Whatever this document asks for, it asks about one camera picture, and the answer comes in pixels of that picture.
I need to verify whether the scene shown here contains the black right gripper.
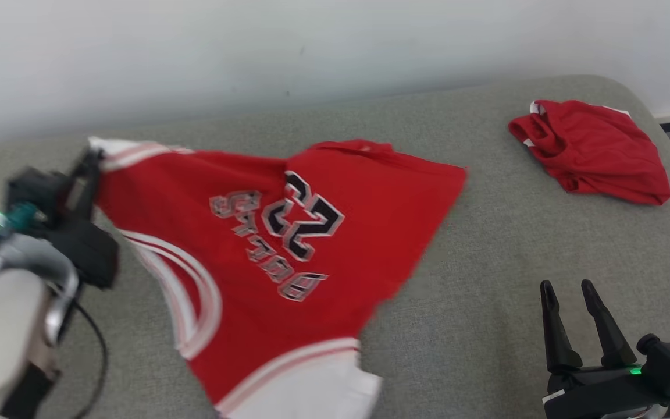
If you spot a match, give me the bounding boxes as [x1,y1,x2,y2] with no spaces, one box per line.
[540,279,670,419]

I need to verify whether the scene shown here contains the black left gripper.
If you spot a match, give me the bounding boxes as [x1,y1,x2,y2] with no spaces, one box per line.
[49,150,120,289]

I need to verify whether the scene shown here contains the red Bulls 23 shorts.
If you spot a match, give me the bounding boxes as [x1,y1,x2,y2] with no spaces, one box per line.
[508,99,670,206]

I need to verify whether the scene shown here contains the red white Bulls jersey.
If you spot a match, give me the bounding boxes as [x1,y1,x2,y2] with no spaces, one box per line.
[88,137,468,419]

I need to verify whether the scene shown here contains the grey fabric sofa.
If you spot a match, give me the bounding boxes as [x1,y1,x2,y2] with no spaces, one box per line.
[0,74,670,419]

